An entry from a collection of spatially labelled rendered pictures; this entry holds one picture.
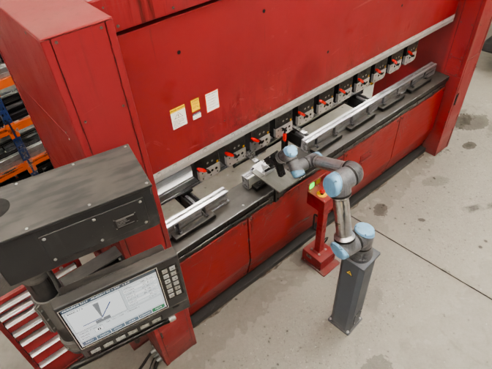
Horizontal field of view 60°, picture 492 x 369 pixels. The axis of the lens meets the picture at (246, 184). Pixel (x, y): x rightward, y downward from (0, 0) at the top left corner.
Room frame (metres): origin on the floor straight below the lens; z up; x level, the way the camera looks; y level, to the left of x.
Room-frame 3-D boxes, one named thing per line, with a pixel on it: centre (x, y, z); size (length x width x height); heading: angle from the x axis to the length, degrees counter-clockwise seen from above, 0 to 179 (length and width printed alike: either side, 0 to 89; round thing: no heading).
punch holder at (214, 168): (1.89, 0.23, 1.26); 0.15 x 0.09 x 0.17; 128
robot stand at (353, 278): (1.55, -0.65, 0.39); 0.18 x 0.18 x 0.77; 43
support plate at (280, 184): (2.04, -0.19, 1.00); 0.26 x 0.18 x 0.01; 38
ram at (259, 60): (2.56, -0.61, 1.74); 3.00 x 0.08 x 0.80; 128
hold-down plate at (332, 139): (2.49, -0.61, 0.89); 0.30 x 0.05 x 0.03; 128
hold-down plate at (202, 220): (1.74, 0.33, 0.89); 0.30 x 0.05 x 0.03; 128
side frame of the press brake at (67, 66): (1.69, 0.77, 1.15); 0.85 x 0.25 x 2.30; 38
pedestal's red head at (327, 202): (2.10, -0.55, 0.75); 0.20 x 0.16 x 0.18; 128
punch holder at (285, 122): (2.26, -0.24, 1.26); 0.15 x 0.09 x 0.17; 128
